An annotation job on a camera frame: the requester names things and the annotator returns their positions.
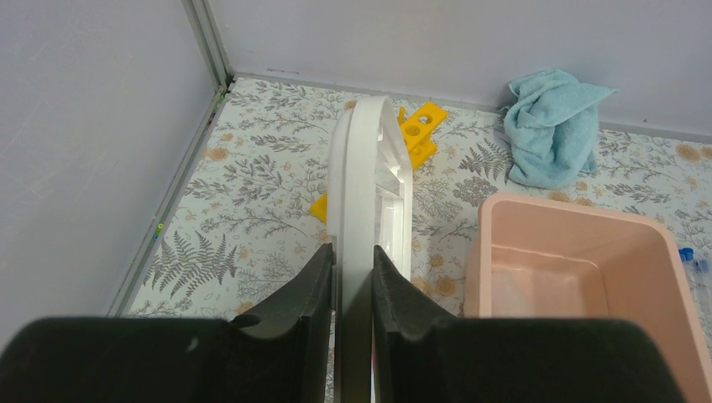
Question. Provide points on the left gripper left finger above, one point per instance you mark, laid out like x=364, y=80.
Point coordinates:
x=274, y=352

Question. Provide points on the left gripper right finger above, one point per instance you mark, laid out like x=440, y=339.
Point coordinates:
x=423, y=353

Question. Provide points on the pink plastic bin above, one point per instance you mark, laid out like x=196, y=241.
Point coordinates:
x=538, y=258

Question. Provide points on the white plastic bin lid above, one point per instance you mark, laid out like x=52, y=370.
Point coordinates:
x=369, y=204

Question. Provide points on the light blue cloth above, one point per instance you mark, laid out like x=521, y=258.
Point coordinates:
x=553, y=128

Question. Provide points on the floral table mat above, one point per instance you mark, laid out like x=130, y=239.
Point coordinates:
x=244, y=224

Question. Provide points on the yellow test tube rack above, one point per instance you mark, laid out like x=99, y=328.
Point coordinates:
x=417, y=133

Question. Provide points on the blue-capped test tube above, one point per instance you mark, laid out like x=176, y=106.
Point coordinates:
x=698, y=273

